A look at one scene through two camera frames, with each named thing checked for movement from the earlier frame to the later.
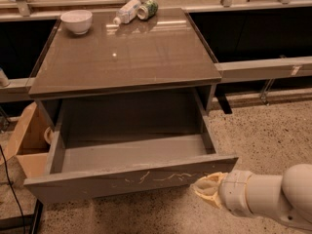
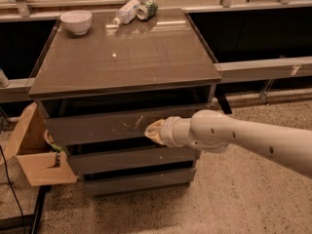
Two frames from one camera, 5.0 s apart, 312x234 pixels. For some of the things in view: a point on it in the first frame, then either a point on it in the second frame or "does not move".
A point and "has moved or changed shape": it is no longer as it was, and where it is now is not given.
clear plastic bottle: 128,13 does not move
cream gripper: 234,192 → 167,131
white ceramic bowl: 77,20 does not move
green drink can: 147,11 does not move
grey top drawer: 128,146 has moved or changed shape
